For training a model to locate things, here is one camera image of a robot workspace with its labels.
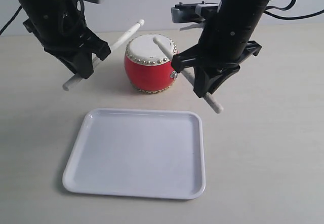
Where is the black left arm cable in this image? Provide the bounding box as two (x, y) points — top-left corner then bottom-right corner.
(0, 0), (86, 39)

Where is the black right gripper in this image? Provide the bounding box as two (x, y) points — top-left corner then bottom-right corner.
(175, 41), (262, 98)

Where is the white plastic tray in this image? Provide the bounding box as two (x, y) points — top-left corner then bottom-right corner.
(62, 108), (206, 200)

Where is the small red drum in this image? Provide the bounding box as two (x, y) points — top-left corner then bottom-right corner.
(124, 33), (178, 94)

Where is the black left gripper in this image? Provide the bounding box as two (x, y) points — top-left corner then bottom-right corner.
(23, 19), (111, 79)

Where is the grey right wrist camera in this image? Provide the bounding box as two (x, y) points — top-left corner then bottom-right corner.
(171, 1), (219, 24)

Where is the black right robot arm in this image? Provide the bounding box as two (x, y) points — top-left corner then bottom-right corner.
(171, 0), (270, 98)

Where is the white wooden drumstick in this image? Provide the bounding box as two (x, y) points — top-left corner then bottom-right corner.
(152, 36), (224, 114)
(62, 19), (145, 91)

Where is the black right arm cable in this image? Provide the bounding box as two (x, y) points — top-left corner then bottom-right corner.
(263, 0), (324, 21)

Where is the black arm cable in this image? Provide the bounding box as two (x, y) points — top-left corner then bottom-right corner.
(263, 0), (324, 21)
(0, 0), (86, 39)

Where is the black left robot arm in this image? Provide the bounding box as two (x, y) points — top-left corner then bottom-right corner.
(18, 0), (111, 79)

